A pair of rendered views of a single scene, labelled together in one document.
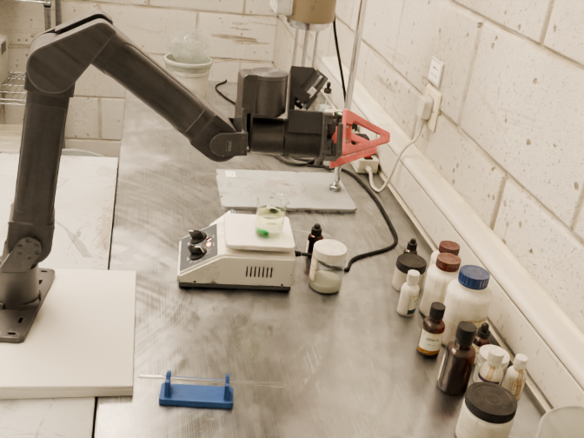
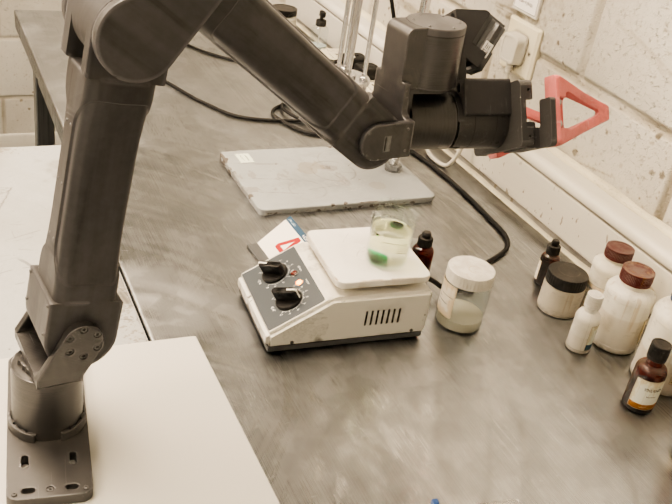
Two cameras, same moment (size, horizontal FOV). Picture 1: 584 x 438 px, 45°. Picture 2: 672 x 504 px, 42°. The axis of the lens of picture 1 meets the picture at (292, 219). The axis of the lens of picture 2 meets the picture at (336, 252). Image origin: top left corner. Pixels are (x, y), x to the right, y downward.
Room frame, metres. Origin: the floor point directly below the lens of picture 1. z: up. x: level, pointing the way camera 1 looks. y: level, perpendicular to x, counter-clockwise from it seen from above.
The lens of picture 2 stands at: (0.27, 0.34, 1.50)
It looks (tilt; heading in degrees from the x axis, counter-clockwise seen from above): 30 degrees down; 344
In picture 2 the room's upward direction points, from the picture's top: 10 degrees clockwise
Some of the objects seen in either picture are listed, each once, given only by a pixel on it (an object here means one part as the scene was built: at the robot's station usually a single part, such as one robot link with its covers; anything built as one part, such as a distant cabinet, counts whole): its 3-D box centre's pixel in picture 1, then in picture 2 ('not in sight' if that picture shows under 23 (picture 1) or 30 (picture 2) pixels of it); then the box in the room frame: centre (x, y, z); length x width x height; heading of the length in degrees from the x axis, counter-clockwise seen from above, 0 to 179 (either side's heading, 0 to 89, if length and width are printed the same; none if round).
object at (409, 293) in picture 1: (409, 292); (586, 321); (1.05, -0.22, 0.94); 0.03 x 0.03 x 0.08
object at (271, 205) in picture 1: (271, 216); (393, 234); (1.10, 0.04, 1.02); 0.06 x 0.05 x 0.08; 68
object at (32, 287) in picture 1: (16, 282); (47, 393); (0.90, 0.40, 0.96); 0.20 x 0.07 x 0.08; 6
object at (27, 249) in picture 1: (22, 242); (57, 330); (0.91, 0.39, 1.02); 0.09 x 0.06 x 0.06; 19
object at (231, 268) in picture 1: (242, 252); (341, 287); (1.11, 0.08, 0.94); 0.22 x 0.13 x 0.08; 99
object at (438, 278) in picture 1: (442, 285); (625, 306); (1.06, -0.27, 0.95); 0.06 x 0.06 x 0.11
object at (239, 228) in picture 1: (258, 231); (367, 255); (1.12, 0.06, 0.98); 0.12 x 0.12 x 0.01; 9
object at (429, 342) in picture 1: (433, 328); (649, 375); (0.94, -0.24, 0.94); 0.04 x 0.04 x 0.09
